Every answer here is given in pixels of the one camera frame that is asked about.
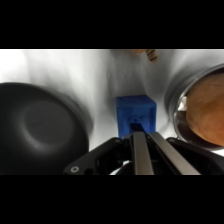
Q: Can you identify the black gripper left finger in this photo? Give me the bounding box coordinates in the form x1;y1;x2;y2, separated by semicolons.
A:
129;122;155;176

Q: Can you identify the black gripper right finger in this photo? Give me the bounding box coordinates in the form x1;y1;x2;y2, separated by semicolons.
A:
147;131;202;176

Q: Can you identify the blue cube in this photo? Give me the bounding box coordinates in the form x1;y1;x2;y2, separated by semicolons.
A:
115;94;158;140

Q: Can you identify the brown round bread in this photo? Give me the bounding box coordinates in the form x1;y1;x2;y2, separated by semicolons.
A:
184;71;224;148

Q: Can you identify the tan spotted toy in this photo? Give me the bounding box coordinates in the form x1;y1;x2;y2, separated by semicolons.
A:
129;49;159;64

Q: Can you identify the black bowl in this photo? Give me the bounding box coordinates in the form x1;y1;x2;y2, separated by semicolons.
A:
0;81;91;176

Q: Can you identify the silver pan with handle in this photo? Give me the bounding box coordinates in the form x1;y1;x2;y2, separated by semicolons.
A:
164;63;224;150

